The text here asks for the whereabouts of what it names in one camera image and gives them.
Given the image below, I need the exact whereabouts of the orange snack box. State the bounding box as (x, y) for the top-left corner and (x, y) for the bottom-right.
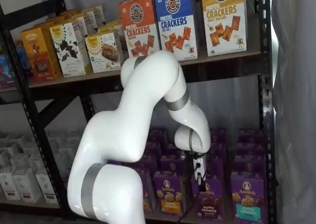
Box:
(20, 26), (62, 84)

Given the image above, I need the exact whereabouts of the purple box teal patch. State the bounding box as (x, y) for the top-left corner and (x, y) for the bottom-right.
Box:
(230, 172), (270, 223)

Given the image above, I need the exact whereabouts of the white box snack bar print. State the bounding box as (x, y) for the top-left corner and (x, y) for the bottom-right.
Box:
(84, 32), (122, 74)

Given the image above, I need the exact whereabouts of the white box black chips print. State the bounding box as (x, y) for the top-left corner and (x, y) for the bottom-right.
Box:
(49, 22), (86, 78)

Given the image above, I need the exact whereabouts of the grey curtain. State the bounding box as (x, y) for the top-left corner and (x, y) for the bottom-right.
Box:
(271, 0), (316, 224)

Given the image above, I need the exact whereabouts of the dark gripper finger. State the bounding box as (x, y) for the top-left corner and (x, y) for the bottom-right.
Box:
(197, 175), (208, 193)

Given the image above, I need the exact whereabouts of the yellow pretzel crackers box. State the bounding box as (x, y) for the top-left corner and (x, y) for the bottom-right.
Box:
(200, 0), (248, 57)

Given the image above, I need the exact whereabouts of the purple snack box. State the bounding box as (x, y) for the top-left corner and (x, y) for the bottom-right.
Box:
(233, 155), (267, 177)
(149, 128), (169, 146)
(235, 142), (267, 158)
(141, 154), (161, 172)
(237, 128), (268, 146)
(159, 155), (187, 177)
(164, 143), (185, 158)
(205, 156), (226, 179)
(145, 142), (162, 158)
(209, 142), (227, 159)
(209, 128), (228, 145)

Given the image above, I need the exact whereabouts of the blue purple snack bag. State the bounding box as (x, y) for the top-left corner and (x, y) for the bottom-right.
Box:
(0, 54), (18, 89)

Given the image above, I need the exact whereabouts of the purple box green patch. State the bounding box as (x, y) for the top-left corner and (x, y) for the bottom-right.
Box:
(142, 169), (157, 213)

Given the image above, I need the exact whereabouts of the purple box brown patch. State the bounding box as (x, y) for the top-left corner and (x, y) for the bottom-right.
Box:
(193, 175), (226, 222)

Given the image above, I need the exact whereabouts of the orange pretzel crackers box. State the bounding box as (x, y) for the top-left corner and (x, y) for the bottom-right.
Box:
(118, 0), (161, 59)

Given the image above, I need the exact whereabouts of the purple box orange patch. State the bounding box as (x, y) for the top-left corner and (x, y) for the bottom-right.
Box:
(153, 171), (187, 216)

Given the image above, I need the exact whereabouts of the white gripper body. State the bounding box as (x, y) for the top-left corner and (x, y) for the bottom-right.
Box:
(193, 156), (208, 186)

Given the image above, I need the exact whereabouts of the blue pretzel crackers box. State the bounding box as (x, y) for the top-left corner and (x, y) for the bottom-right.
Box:
(153, 0), (199, 62)

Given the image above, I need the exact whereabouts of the yellow top snack box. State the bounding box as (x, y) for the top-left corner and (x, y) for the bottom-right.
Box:
(97, 19), (125, 37)
(60, 3), (107, 34)

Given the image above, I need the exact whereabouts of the black metal shelf rack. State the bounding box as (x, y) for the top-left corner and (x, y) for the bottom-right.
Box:
(0, 0), (277, 224)

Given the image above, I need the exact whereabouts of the white carton box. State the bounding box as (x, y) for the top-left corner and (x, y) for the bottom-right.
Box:
(28, 154), (46, 172)
(12, 168), (41, 203)
(9, 153), (32, 171)
(0, 170), (21, 201)
(35, 169), (60, 205)

